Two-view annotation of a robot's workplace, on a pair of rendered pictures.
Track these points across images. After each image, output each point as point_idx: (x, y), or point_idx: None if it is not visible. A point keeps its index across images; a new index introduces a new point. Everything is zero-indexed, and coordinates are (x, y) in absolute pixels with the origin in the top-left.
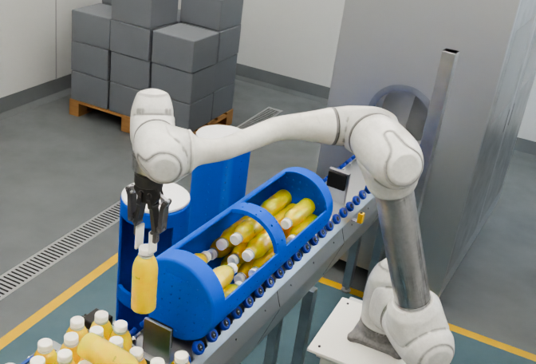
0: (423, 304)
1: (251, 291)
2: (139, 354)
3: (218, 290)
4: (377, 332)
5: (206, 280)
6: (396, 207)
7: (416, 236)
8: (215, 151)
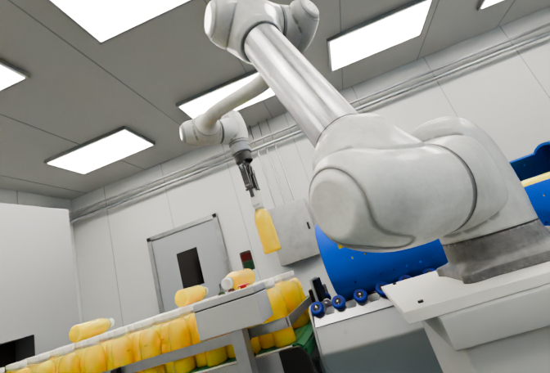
0: (320, 131)
1: (403, 253)
2: (258, 282)
3: (328, 238)
4: (443, 244)
5: (318, 231)
6: (247, 53)
7: (272, 60)
8: (205, 113)
